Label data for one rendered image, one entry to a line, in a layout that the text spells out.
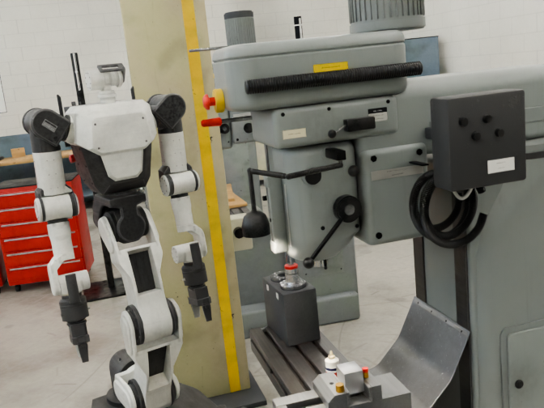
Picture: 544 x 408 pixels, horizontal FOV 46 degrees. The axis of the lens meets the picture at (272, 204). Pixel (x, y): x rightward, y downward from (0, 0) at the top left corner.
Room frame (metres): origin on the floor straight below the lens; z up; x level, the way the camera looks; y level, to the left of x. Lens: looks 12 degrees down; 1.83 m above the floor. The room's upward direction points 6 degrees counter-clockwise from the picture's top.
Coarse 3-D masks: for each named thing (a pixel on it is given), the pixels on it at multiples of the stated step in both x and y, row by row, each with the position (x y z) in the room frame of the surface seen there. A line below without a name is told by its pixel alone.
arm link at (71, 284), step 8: (80, 272) 2.05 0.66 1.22; (64, 280) 2.01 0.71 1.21; (72, 280) 1.99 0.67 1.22; (80, 280) 2.03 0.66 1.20; (88, 280) 2.04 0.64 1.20; (64, 288) 2.00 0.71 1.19; (72, 288) 1.98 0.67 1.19; (80, 288) 2.02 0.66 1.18; (88, 288) 2.06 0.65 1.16; (64, 296) 2.01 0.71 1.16; (72, 296) 1.97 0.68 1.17; (80, 296) 2.02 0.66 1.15; (64, 304) 1.99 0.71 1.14; (72, 304) 1.99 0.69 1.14; (80, 304) 2.00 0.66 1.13
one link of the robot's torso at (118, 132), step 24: (72, 120) 2.12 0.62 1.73; (96, 120) 2.08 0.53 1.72; (120, 120) 2.12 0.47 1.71; (144, 120) 2.16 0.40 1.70; (72, 144) 2.16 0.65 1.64; (96, 144) 2.07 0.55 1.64; (120, 144) 2.11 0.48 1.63; (144, 144) 2.16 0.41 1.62; (96, 168) 2.10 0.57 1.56; (120, 168) 2.12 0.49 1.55; (144, 168) 2.17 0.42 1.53; (96, 192) 2.18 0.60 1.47; (120, 192) 2.15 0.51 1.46
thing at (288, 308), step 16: (272, 288) 2.11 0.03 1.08; (288, 288) 2.04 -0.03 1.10; (304, 288) 2.05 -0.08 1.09; (272, 304) 2.13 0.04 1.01; (288, 304) 2.01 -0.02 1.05; (304, 304) 2.03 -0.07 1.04; (272, 320) 2.14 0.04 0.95; (288, 320) 2.01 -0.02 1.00; (304, 320) 2.03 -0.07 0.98; (288, 336) 2.01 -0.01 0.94; (304, 336) 2.02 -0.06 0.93
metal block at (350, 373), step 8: (344, 368) 1.53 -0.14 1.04; (352, 368) 1.53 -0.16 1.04; (360, 368) 1.52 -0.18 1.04; (344, 376) 1.50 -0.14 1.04; (352, 376) 1.51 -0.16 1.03; (360, 376) 1.51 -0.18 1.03; (344, 384) 1.50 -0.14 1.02; (352, 384) 1.51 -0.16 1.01; (360, 384) 1.51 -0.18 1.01; (352, 392) 1.50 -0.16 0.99
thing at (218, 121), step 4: (248, 116) 1.76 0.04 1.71; (204, 120) 1.73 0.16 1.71; (208, 120) 1.73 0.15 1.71; (212, 120) 1.73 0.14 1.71; (216, 120) 1.73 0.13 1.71; (220, 120) 1.73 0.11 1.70; (224, 120) 1.74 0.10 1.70; (228, 120) 1.74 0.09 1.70; (232, 120) 1.74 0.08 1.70; (236, 120) 1.75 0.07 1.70; (240, 120) 1.75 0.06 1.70; (244, 120) 1.75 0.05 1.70; (248, 120) 1.76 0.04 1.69; (204, 124) 1.72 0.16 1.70; (208, 124) 1.72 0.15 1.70; (212, 124) 1.73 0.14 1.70; (216, 124) 1.73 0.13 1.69; (220, 124) 1.73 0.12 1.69
